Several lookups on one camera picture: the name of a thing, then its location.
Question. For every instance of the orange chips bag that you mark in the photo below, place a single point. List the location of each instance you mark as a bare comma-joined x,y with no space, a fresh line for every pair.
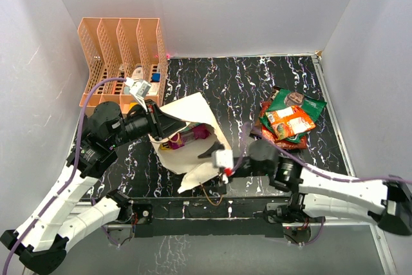
284,144

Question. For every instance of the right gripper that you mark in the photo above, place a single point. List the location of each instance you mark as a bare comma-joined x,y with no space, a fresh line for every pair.
209,152

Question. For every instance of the brown Kettle chips bag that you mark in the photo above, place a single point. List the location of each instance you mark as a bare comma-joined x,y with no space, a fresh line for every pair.
266,104

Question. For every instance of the aluminium frame rail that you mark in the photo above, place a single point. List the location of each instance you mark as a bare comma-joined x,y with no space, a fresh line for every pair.
44,240

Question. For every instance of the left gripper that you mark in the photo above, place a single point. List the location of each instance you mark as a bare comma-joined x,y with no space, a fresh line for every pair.
161,123

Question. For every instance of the white bottle with label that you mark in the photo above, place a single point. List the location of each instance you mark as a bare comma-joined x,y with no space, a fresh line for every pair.
138,72

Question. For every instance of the yellow small item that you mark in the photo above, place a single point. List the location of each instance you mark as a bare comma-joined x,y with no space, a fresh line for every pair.
131,105

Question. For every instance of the blue stamp block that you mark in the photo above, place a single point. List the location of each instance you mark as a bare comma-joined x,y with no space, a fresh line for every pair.
156,77

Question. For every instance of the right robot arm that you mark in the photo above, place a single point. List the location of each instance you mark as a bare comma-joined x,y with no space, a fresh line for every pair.
316,194

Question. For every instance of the purple snack bag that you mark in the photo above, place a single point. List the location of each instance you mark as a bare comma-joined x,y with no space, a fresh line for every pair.
188,135

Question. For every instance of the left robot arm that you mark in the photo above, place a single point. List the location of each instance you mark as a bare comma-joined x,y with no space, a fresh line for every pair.
44,239

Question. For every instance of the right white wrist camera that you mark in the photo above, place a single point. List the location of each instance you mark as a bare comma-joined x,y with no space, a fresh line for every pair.
223,158

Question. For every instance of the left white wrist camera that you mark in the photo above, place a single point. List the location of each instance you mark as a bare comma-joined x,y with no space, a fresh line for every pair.
138,89

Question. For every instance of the orange plastic file organizer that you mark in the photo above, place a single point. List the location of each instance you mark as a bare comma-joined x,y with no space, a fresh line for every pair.
112,48

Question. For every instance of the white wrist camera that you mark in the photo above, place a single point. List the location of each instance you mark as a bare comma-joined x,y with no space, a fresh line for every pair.
223,158
138,89

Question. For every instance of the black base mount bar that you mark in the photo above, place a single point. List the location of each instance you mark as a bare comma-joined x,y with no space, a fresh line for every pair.
196,216

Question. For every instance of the orange candy pack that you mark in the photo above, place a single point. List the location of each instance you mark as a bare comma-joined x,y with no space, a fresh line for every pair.
289,122

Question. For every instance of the brown paper bag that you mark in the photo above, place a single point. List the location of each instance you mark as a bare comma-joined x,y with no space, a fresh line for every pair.
184,162

